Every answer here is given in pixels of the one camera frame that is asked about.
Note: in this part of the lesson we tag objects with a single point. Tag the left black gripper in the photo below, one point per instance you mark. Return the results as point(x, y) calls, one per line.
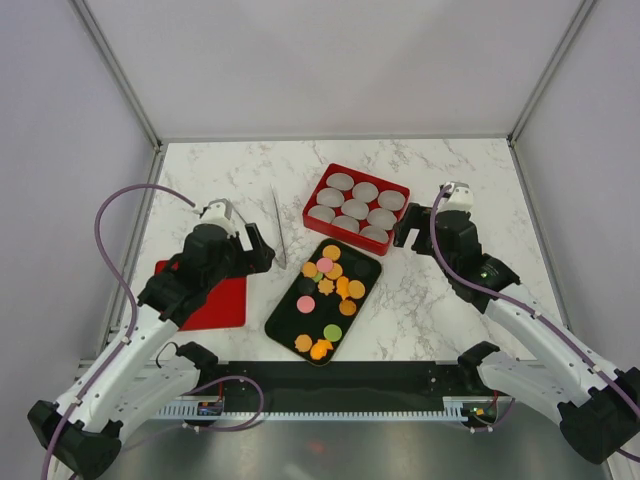
point(263, 258)

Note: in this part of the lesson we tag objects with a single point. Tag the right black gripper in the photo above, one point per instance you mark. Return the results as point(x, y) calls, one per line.
point(415, 215)

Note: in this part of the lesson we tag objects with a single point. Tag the metal tweezers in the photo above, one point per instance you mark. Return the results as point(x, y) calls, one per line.
point(283, 261)

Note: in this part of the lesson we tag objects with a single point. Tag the orange round biscuit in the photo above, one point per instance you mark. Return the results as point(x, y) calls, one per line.
point(309, 270)
point(335, 273)
point(332, 252)

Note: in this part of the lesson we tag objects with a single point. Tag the black sandwich cookie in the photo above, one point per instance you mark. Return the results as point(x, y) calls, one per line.
point(362, 268)
point(306, 286)

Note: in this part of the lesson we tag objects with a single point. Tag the pink sandwich cookie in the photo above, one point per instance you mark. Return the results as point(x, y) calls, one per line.
point(324, 265)
point(305, 304)

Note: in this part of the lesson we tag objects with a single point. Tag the orange star cookie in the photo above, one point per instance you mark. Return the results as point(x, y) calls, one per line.
point(326, 286)

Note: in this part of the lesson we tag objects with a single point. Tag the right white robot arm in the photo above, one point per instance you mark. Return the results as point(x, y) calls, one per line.
point(593, 402)

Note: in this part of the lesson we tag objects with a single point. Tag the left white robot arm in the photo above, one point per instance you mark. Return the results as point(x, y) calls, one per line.
point(86, 426)

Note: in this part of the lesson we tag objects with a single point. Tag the white paper cup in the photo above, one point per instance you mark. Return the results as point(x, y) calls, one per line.
point(347, 223)
point(340, 181)
point(365, 192)
point(382, 218)
point(330, 197)
point(375, 233)
point(391, 200)
point(322, 213)
point(356, 209)

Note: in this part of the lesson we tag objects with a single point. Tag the red cookie box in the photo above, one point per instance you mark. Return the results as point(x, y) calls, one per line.
point(345, 236)

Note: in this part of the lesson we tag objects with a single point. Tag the red box lid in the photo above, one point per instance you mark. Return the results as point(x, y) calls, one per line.
point(225, 308)

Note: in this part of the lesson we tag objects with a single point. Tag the orange dotted biscuit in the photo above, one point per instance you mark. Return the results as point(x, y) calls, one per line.
point(356, 289)

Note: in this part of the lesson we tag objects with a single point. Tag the orange chocolate chip cookie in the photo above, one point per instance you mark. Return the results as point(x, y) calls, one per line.
point(347, 307)

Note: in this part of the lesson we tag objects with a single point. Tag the black green cookie tray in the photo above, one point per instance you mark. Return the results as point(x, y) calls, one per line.
point(285, 322)

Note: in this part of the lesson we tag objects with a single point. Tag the orange flower cookie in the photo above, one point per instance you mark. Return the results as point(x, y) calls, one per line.
point(303, 343)

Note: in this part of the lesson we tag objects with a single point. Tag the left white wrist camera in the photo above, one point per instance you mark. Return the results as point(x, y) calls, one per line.
point(219, 212)

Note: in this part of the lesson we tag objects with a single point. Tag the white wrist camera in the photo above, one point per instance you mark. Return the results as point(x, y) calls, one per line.
point(458, 196)
point(219, 212)

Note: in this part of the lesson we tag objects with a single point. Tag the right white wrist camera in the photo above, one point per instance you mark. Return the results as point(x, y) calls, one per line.
point(458, 196)

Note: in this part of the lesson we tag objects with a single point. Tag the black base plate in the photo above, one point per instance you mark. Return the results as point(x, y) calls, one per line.
point(342, 385)

